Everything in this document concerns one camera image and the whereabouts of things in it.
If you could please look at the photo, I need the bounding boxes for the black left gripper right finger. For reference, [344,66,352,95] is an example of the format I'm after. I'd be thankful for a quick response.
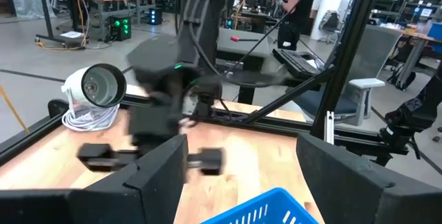
[296,133,442,224]

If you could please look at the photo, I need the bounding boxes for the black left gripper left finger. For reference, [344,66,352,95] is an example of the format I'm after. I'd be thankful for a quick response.
[0,133,189,224]

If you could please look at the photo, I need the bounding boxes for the grey office chair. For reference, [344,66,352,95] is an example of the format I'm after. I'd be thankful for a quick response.
[318,9,342,44]
[293,24,404,127]

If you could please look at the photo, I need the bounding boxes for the wooden desk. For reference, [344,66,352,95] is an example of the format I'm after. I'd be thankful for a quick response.
[371,21,442,92]

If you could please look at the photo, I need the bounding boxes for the blue plastic basket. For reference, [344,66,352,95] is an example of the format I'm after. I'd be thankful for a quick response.
[200,187,320,224]

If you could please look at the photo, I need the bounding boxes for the black box green lights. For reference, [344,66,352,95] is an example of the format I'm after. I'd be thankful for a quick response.
[108,15,133,42]

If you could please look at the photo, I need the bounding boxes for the black box blue lights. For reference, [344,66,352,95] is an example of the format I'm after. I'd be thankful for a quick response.
[148,7,164,26]

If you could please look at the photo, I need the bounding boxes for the white floor paper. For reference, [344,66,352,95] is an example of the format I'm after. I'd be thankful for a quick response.
[59,30,84,39]

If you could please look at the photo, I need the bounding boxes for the person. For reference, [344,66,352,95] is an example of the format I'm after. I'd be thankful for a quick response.
[277,0,318,52]

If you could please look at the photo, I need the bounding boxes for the white coiled cable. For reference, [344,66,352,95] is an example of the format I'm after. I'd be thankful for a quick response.
[61,102,121,133]

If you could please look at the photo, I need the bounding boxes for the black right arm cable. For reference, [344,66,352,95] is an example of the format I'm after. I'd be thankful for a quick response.
[174,0,225,80]

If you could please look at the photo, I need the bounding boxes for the red handled tool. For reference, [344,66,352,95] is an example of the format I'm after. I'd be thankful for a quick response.
[230,35,260,43]

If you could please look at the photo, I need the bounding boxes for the black aluminium table frame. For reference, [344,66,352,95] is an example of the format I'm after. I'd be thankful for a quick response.
[0,0,415,166]

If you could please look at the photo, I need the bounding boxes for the yellow hanging cable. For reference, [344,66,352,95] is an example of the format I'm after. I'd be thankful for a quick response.
[0,84,31,135]

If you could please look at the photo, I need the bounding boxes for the thin black taut cable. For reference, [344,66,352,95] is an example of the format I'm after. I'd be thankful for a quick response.
[223,0,327,75]

